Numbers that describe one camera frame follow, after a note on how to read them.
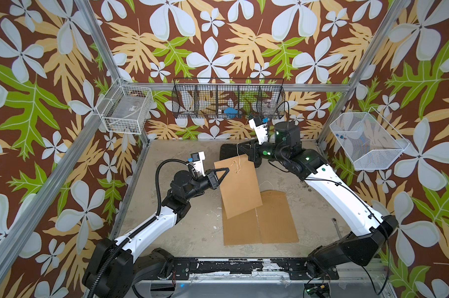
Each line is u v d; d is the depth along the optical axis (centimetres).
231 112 93
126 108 86
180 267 75
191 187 62
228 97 96
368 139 82
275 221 88
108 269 40
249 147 65
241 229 84
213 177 64
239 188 72
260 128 59
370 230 40
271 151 57
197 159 66
